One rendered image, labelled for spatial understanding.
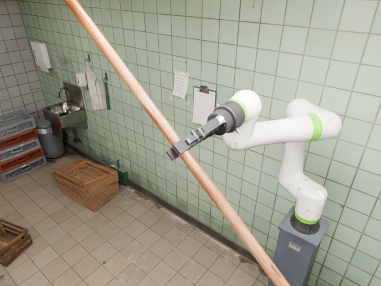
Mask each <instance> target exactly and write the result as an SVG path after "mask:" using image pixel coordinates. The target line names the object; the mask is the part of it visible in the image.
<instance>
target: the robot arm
mask: <svg viewBox="0 0 381 286"><path fill-rule="evenodd" d="M216 105H217V107H216V108H215V109H214V111H213V113H211V114H210V115H209V116H208V118H207V123H206V124H205V125H203V126H201V127H200V128H198V129H197V130H196V131H194V130H192V131H190V133H191V134H189V135H188V136H186V137H184V138H183V139H181V140H180V141H178V142H176V143H175V144H173V147H174V148H175V150H176V151H177V152H178V154H179V155H180V154H181V153H183V152H185V151H186V150H188V149H189V151H190V149H191V148H192V147H194V146H195V145H197V144H198V143H200V142H203V140H206V139H207V138H208V137H211V136H213V135H214V134H215V135H217V136H221V135H223V142H224V143H225V145H226V146H227V147H228V148H229V149H230V150H233V151H237V152H238V151H242V150H246V149H249V148H254V147H257V146H263V145H270V144H279V143H285V150H284V154H283V160H282V165H281V169H280V173H279V175H278V181H279V183H280V185H281V186H282V187H283V188H284V189H285V190H286V191H287V192H288V193H289V194H290V195H291V196H292V197H293V198H294V199H295V200H296V205H295V213H294V214H292V215H291V217H290V224H291V226H292V227H293V228H294V229H295V230H296V231H298V232H300V233H302V234H306V235H312V234H316V233H317V232H318V231H319V229H320V224H319V220H320V219H321V217H322V212H323V209H324V206H325V202H326V200H327V196H328V194H327V190H326V189H325V188H324V187H323V186H321V185H320V184H318V183H316V182H314V181H313V180H311V179H310V178H308V177H307V176H306V175H304V173H303V161H304V151H305V146H306V142H310V141H322V140H330V139H332V138H335V137H336V136H337V135H338V134H339V133H340V131H341V128H342V122H341V119H340V117H339V116H338V115H337V114H335V113H334V112H331V111H328V110H325V109H323V108H320V107H318V106H316V105H314V104H313V103H311V102H310V101H308V100H307V99H303V98H298V99H294V100H292V101H291V102H290V103H289V104H288V105H287V107H286V118H285V119H279V120H272V121H259V122H256V121H257V118H258V116H259V114H260V112H261V108H262V103H261V99H260V97H259V96H258V95H257V94H256V93H255V92H253V91H251V90H241V91H238V92H237V93H236V94H234V96H233V97H232V98H231V99H230V100H228V101H226V102H224V103H223V104H221V105H219V104H216ZM174 148H171V149H169V150H167V151H166V153H167V155H168V156H169V157H170V159H171V160H172V161H173V160H175V159H176V158H178V157H179V155H178V154H177V152H176V151H175V150H174Z"/></svg>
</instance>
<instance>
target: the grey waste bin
mask: <svg viewBox="0 0 381 286"><path fill-rule="evenodd" d="M35 123H36V126H37V127H36V130H37V134H38V136H39V137H38V138H39V141H40V145H41V146H42V147H43V151H44V154H45V157H46V160H53V159H56V158H59V157H61V156H63V155H64V154H65V153H66V149H65V146H64V142H63V140H62V141H61V140H59V139H58V138H56V137H54V136H53V132H52V126H51V122H49V121H47V120H46V119H45V117H42V118H39V119H36V120H35Z"/></svg>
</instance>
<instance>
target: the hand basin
mask: <svg viewBox="0 0 381 286"><path fill-rule="evenodd" d="M62 84H63V88H61V89H60V91H59V92H58V97H59V98H60V92H61V90H62V89H64V92H65V96H66V101H64V102H61V103H57V104H54V105H51V106H47V107H44V108H43V113H44V116H45V119H46V120H47V121H49V122H51V126H52V132H53V136H54V137H56V138H58V139H59V140H61V141H62V140H63V135H62V129H63V128H66V132H67V133H70V132H71V129H72V127H73V129H72V131H73V130H74V131H73V135H74V132H75V129H74V127H75V128H83V129H87V128H88V125H87V120H88V119H87V114H86V108H85V104H84V99H83V93H82V90H81V89H80V88H79V87H78V86H76V85H73V84H71V83H68V82H65V81H62ZM75 135H76V132H75ZM75 135H74V140H73V142H75V144H78V143H79V142H80V143H81V140H80V139H79V138H78V137H77V135H76V138H77V139H76V138H75Z"/></svg>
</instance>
